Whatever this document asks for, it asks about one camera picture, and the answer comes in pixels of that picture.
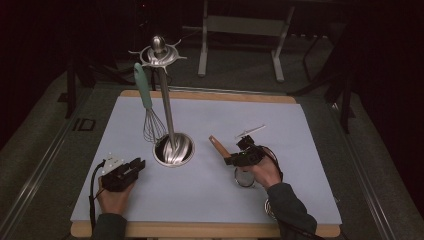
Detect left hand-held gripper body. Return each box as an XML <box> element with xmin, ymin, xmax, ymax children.
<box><xmin>99</xmin><ymin>153</ymin><xmax>137</xmax><ymax>193</ymax></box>

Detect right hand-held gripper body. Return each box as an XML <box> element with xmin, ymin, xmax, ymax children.
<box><xmin>233</xmin><ymin>124</ymin><xmax>268</xmax><ymax>168</ymax></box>

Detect small strainer with wooden handle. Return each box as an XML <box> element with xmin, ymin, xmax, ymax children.
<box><xmin>208</xmin><ymin>134</ymin><xmax>257</xmax><ymax>189</ymax></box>

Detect stainless steel utensil rack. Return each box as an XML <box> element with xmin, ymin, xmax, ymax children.
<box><xmin>128</xmin><ymin>34</ymin><xmax>196</xmax><ymax>168</ymax></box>

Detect whisk with teal handle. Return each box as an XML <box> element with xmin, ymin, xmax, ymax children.
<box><xmin>133</xmin><ymin>62</ymin><xmax>168</xmax><ymax>145</ymax></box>

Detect person's right hand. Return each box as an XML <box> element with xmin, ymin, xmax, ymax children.
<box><xmin>244</xmin><ymin>154</ymin><xmax>283</xmax><ymax>191</ymax></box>

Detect person's left hand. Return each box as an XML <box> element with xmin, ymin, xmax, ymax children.
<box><xmin>96</xmin><ymin>176</ymin><xmax>136</xmax><ymax>216</ymax></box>

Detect pale blue table mat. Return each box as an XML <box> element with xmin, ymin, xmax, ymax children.
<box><xmin>70</xmin><ymin>96</ymin><xmax>343</xmax><ymax>225</ymax></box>

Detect wooden table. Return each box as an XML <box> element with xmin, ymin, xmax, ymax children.
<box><xmin>70</xmin><ymin>89</ymin><xmax>342</xmax><ymax>239</ymax></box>

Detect dark metal stand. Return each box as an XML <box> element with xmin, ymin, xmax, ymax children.
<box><xmin>64</xmin><ymin>61</ymin><xmax>78</xmax><ymax>120</ymax></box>
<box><xmin>332</xmin><ymin>74</ymin><xmax>357</xmax><ymax>135</ymax></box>

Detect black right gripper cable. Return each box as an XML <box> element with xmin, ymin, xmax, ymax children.
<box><xmin>261</xmin><ymin>145</ymin><xmax>285</xmax><ymax>183</ymax></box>

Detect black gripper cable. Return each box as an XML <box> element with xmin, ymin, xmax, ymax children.
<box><xmin>88</xmin><ymin>160</ymin><xmax>106</xmax><ymax>232</ymax></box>
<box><xmin>261</xmin><ymin>145</ymin><xmax>285</xmax><ymax>183</ymax></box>

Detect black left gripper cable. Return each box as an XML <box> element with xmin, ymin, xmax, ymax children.
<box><xmin>88</xmin><ymin>160</ymin><xmax>106</xmax><ymax>232</ymax></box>

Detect metal wire utensil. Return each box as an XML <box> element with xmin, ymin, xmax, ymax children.
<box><xmin>264</xmin><ymin>198</ymin><xmax>279</xmax><ymax>221</ymax></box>

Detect white metal stand frame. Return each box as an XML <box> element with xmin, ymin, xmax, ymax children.
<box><xmin>197</xmin><ymin>0</ymin><xmax>296</xmax><ymax>84</ymax></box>

